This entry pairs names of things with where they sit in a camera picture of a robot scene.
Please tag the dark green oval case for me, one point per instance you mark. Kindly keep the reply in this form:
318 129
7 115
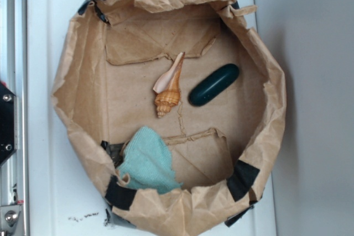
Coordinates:
214 84

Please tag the white plastic tray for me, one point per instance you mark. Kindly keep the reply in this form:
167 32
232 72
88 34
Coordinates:
62 199

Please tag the aluminium frame rail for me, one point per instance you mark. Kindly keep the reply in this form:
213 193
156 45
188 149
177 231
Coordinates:
14 173

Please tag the light teal cloth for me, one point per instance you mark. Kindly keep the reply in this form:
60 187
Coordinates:
147 163

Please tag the crumpled brown paper bag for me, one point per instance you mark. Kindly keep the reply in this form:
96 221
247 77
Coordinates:
222 152

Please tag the black mounting bracket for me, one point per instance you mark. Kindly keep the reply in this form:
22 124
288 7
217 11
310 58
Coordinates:
8 123

